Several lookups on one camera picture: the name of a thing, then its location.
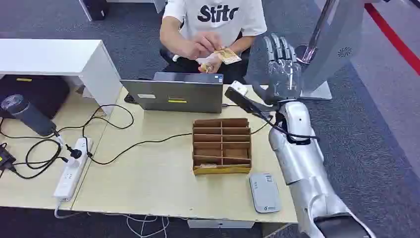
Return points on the person's left hand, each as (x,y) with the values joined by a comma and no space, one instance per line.
(211,62)

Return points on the person's right hand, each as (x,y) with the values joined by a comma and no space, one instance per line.
(201,46)

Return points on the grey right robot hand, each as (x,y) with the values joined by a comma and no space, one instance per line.
(283,78)

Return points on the yellow printed card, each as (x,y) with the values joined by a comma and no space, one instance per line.
(228,56)

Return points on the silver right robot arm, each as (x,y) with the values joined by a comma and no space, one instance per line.
(302,164)

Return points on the person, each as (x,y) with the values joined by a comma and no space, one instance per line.
(223,19)

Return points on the grey laptop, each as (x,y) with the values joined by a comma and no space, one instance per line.
(183,95)

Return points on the chrome pole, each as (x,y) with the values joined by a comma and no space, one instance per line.
(315,36)

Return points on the grey panel stand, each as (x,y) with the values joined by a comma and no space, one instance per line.
(334,46)

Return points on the wooden compartment card box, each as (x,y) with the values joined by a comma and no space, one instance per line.
(221,148)

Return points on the card in wooden box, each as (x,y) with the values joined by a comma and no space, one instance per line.
(208,166)

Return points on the dark cabinet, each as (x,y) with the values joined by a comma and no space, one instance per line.
(95,9)

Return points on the grey flat card reader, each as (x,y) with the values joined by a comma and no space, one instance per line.
(264,193)

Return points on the white side desk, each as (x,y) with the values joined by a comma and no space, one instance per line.
(65,57)

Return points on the grey table crossbar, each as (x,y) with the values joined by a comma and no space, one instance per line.
(220,224)

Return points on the black power plug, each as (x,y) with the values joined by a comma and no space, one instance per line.
(74,153)

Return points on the black bag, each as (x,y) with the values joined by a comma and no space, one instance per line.
(39,95)

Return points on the white power strip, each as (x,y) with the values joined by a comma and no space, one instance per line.
(72,170)

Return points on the dark grey cylinder speaker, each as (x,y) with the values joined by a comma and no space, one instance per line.
(29,115)

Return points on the black power adapter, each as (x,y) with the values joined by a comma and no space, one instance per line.
(5,159)

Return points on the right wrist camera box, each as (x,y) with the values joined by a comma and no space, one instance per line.
(241,97)

